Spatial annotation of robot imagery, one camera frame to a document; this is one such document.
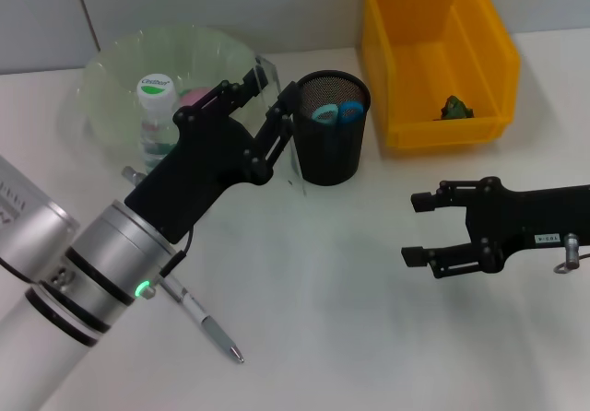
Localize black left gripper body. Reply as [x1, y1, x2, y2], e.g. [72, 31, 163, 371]
[124, 106, 274, 245]

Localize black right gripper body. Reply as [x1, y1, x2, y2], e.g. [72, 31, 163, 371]
[464, 176, 590, 276]

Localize pink toy peach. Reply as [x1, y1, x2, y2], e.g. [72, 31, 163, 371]
[178, 87, 214, 108]

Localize clear plastic ruler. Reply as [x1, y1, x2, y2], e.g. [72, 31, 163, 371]
[253, 54, 309, 196]

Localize blue child scissors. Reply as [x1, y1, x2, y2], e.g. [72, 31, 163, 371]
[311, 100, 365, 129]

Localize clear water bottle green label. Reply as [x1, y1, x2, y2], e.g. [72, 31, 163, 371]
[136, 75, 182, 175]

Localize green plastic wrapper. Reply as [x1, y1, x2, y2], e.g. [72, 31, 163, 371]
[432, 93, 476, 122]

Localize grey and white pen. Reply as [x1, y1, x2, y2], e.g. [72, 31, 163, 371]
[159, 275, 245, 365]

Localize black mesh pen holder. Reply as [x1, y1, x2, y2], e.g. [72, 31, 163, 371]
[290, 70, 372, 187]

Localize translucent green plastic fruit bowl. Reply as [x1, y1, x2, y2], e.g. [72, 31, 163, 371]
[76, 23, 259, 154]

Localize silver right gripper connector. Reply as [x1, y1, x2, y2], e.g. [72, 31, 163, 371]
[564, 233, 582, 264]

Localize yellow plastic bin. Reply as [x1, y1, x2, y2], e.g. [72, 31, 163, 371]
[359, 0, 522, 150]

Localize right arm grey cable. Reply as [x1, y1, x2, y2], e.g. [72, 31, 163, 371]
[552, 252, 590, 275]

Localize left arm cable with plug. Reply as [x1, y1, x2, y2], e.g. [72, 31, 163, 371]
[159, 229, 195, 278]

